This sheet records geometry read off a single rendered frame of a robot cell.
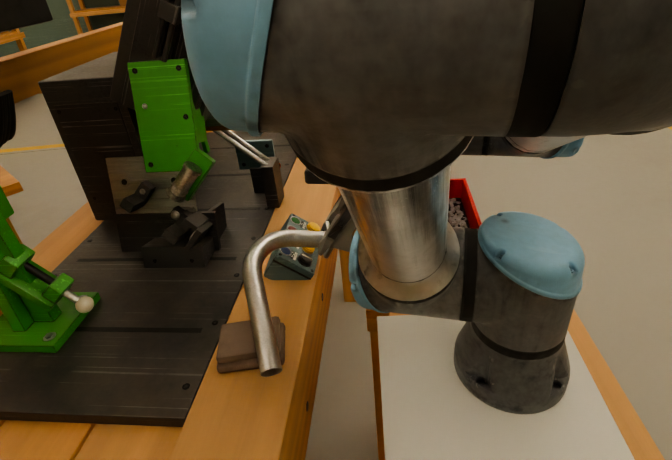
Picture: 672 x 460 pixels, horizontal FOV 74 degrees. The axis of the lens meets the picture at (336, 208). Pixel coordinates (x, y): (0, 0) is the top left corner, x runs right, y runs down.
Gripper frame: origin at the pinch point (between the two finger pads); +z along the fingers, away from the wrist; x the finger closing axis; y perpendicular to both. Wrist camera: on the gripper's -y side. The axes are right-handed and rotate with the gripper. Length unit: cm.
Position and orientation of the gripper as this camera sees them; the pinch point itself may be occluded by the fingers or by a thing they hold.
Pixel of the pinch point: (321, 238)
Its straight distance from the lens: 80.3
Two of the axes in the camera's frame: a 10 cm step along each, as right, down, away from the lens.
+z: -4.9, 7.2, 4.9
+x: 1.0, -5.1, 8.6
